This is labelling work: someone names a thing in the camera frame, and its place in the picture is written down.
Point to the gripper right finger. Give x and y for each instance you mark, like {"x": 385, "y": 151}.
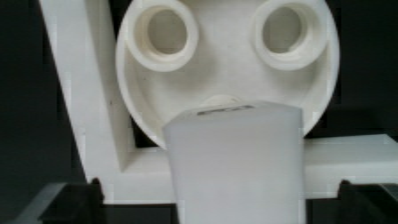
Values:
{"x": 368, "y": 203}

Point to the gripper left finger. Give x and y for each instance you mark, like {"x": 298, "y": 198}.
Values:
{"x": 66, "y": 204}

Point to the white stool leg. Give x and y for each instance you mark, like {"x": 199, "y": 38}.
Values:
{"x": 234, "y": 153}

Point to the white round stool seat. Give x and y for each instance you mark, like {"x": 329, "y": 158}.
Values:
{"x": 217, "y": 51}

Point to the white L-shaped obstacle fence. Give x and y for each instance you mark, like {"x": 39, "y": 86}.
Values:
{"x": 352, "y": 159}

